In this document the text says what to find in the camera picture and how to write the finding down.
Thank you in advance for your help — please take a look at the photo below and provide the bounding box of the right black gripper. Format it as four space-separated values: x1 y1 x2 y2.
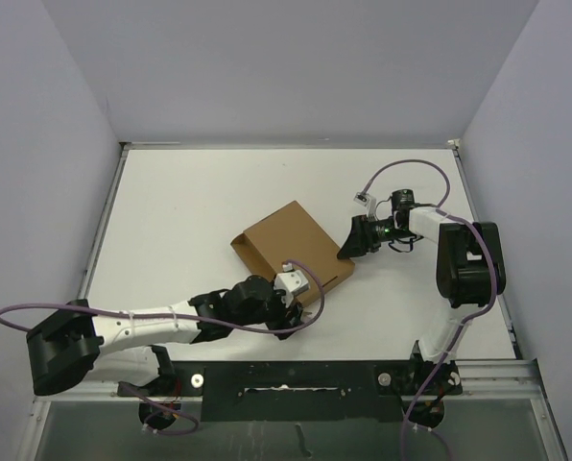
338 214 413 259

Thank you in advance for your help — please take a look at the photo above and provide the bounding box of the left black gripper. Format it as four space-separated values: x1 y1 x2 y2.
233 283 304 337

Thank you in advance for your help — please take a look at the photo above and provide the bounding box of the brown cardboard box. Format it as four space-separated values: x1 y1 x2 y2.
231 201 355 292

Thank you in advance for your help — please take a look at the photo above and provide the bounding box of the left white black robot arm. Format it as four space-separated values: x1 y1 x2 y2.
26 270 309 397

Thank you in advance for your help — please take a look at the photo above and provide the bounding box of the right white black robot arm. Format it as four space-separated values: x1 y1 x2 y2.
337 189 506 393

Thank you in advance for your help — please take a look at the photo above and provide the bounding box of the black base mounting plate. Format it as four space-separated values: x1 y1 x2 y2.
117 360 463 423

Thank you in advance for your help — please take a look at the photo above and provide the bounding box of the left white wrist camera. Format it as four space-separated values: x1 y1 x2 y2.
273 270 310 307

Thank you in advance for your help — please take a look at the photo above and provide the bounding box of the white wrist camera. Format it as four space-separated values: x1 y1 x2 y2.
353 191 377 220
273 270 310 307

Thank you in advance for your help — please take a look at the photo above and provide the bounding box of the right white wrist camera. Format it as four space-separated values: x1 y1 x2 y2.
353 191 377 220

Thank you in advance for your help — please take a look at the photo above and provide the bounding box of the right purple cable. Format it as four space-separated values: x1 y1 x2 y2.
362 158 501 461

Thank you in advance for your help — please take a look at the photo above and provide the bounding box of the aluminium table frame rail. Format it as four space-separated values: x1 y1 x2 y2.
26 145 564 460

